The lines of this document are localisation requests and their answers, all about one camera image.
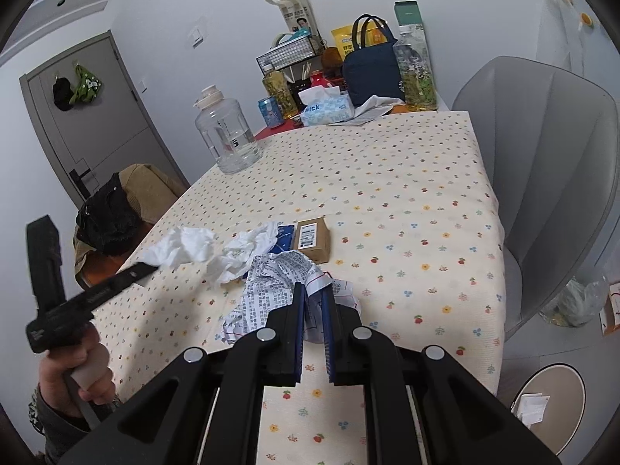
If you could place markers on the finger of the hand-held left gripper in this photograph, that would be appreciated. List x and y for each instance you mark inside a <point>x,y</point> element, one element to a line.
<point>121,281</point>

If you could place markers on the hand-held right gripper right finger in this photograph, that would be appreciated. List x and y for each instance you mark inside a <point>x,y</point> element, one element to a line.
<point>328,334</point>

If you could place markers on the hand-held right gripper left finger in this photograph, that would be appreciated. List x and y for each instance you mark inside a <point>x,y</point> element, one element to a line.
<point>299,329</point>

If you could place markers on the receipt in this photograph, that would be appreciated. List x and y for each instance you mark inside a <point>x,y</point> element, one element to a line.
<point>334,286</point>

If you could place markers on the printed leaflet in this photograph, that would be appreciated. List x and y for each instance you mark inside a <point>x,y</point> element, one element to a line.
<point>271,286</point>

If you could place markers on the white tissue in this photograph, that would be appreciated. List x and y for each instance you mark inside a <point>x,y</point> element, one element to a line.
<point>242,256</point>
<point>186,247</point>

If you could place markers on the brown cardboard box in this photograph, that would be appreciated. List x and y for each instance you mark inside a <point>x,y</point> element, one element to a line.
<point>315,247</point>

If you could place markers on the blue packet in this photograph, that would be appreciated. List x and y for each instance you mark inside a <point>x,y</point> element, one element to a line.
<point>286,237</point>

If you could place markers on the beige round trash bin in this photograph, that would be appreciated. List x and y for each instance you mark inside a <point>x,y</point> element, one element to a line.
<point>557,382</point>

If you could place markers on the person's left forearm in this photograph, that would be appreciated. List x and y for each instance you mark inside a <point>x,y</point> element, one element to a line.
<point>48,431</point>

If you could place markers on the person's left hand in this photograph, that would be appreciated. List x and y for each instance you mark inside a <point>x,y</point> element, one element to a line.
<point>58,382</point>

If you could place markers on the floral tablecloth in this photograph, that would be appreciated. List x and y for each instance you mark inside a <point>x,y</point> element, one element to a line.
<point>387,203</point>

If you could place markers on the grey door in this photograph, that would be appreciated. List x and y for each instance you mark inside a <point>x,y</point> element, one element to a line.
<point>97,135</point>

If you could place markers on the large clear water jug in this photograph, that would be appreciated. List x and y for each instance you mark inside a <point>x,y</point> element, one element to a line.
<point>227,140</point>

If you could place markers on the black hanging cloth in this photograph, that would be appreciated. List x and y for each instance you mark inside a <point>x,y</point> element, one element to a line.
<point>63,94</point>

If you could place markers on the green floral cloth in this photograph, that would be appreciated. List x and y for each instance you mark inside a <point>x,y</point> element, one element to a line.
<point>85,85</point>

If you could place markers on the red tray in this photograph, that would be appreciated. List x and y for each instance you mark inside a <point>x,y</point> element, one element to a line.
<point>278,131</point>

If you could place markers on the blue drink can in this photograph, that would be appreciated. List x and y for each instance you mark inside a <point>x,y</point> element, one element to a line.
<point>270,114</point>

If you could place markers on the blue tissue pack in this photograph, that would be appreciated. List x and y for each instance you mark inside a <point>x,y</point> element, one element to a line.
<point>324,109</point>

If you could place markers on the white crumpled cloth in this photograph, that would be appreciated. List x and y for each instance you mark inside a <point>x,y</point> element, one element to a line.
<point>375,104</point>

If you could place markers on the black perforated holder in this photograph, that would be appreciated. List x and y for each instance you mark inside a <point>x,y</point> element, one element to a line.
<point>298,92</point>

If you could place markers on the yellow tea bottle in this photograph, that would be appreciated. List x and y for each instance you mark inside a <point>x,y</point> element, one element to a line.
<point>278,92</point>

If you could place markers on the red bottle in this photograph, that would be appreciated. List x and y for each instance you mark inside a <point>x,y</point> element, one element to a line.
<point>317,80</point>

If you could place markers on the clear plastic bag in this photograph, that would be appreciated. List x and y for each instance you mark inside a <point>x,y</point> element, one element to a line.
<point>576,300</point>

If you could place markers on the bundle of wooden sticks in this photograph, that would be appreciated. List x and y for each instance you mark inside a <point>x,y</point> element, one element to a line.
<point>302,72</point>

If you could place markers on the navy lunch bag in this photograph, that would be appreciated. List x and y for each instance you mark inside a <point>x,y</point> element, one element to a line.
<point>370,77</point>

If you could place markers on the clear bottle with green plants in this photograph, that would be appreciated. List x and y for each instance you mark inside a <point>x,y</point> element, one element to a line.
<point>419,82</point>

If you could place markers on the grey chair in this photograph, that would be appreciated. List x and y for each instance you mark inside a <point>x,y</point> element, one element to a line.
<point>547,179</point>

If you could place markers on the brown furry object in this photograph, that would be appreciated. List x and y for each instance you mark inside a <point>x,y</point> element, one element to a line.
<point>333,58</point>

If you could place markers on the orange and white box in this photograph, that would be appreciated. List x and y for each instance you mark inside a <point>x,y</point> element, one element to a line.
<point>612,310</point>

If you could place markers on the yellow snack bag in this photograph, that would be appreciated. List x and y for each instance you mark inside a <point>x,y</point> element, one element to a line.
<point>341,38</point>

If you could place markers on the teal packet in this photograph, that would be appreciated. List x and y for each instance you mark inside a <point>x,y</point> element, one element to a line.
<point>298,35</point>

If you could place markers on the white printed paper bag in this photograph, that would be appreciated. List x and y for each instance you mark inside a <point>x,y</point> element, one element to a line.
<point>300,14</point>

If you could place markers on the green box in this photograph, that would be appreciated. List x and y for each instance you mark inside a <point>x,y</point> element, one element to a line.
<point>409,14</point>

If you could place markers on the white fridge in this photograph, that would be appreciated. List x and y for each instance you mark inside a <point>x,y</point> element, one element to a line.
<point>583,53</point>

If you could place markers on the orange round magnet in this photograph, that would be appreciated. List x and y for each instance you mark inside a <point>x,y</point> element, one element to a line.
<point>587,19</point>

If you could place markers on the small wall switch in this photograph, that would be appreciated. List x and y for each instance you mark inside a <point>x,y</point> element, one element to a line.
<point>143,85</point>

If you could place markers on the white light switch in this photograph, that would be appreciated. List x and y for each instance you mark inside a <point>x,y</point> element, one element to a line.
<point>196,34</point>

